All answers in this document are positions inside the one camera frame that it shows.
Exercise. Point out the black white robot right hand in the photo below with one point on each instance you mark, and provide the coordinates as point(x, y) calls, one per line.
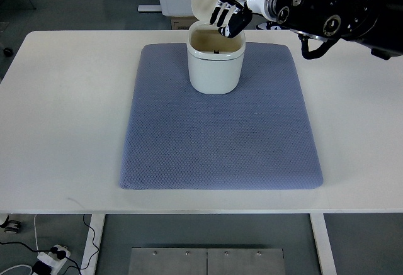
point(232, 16)

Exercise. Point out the white trash bin open lid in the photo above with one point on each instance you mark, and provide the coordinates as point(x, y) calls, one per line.
point(214, 61)

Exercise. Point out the cardboard box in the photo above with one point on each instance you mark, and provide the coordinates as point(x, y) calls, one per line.
point(182, 22)

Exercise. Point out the blue textured cloth mat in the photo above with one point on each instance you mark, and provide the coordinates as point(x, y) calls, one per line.
point(256, 137)

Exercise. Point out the black caster wheel left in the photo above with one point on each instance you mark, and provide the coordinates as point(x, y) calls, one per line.
point(8, 52)

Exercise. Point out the white table right leg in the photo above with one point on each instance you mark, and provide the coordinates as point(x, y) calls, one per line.
point(322, 244)

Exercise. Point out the white table leg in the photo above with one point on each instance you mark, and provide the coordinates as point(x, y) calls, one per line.
point(95, 224)
point(322, 244)

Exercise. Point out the white table left leg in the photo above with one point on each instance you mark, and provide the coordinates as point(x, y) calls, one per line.
point(95, 224)

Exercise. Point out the metal floor plate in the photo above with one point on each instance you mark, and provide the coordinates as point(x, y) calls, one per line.
point(206, 261)

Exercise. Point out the white power strip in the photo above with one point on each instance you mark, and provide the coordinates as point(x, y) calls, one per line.
point(55, 258)

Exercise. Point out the caster wheel lower left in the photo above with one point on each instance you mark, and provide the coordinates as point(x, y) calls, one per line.
point(9, 225)

